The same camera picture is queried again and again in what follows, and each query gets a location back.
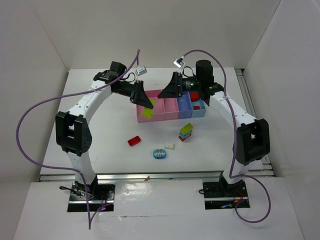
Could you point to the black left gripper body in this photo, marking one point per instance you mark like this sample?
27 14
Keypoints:
136 91

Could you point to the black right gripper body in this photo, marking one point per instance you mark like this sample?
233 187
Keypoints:
178 84

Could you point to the red curved lego brick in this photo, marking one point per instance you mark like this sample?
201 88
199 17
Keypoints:
194 96

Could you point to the green 2x4 lego brick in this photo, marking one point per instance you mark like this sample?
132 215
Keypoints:
186 129

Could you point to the teal lego brick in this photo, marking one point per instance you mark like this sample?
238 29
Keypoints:
184 135

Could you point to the red lego base brick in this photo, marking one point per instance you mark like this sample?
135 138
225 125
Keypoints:
182 139

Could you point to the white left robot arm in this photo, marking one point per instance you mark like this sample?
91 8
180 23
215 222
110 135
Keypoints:
72 127

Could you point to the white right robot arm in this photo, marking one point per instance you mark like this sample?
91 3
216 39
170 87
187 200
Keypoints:
215 95

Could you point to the small pink bin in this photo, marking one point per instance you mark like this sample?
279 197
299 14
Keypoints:
171 109

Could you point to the dark blue bin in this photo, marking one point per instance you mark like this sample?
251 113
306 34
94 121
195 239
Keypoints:
184 106

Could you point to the large pink bin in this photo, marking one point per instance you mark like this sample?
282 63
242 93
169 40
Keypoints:
158 108

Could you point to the light blue bin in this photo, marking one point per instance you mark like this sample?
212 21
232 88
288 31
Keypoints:
198 105

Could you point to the red flat lego brick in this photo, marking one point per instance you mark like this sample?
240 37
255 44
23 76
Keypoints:
134 141

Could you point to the white lego brick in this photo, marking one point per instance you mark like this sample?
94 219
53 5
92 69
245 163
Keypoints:
169 145

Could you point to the teal oval monster brick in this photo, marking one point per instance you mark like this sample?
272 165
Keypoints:
159 153

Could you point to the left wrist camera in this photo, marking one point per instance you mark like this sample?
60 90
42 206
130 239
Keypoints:
141 70

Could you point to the front aluminium rail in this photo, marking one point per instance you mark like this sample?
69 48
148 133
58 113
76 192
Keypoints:
137 176

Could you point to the aluminium rail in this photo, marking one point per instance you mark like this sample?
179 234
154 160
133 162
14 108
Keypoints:
252 115
137 176

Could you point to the right side aluminium rail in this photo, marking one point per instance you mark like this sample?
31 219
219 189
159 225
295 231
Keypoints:
252 115

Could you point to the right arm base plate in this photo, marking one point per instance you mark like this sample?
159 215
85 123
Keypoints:
218 196

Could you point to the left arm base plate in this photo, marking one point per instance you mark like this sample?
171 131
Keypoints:
103 198

